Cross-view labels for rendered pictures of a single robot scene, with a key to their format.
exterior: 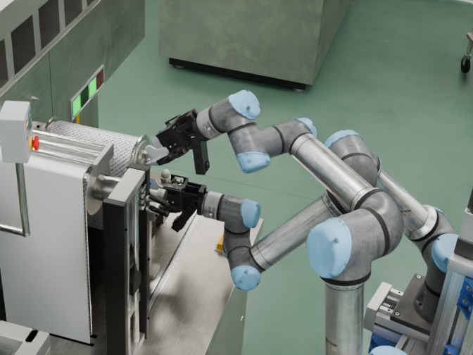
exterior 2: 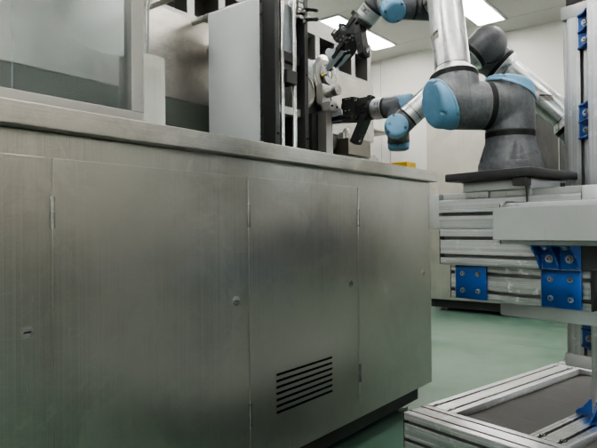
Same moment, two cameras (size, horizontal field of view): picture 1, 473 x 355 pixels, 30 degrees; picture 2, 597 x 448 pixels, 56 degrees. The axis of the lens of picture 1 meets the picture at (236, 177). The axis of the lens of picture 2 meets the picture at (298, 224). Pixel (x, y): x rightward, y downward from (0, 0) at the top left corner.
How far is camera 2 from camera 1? 1.98 m
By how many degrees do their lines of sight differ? 43
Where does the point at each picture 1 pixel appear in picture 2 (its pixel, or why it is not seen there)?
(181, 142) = (346, 31)
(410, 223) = (554, 109)
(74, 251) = (252, 68)
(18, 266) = (219, 104)
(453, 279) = (569, 28)
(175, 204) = (350, 110)
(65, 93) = not seen: hidden behind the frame
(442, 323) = (570, 84)
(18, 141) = not seen: outside the picture
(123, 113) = not seen: hidden behind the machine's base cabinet
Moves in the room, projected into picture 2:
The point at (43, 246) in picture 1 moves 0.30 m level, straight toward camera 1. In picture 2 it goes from (234, 75) to (205, 45)
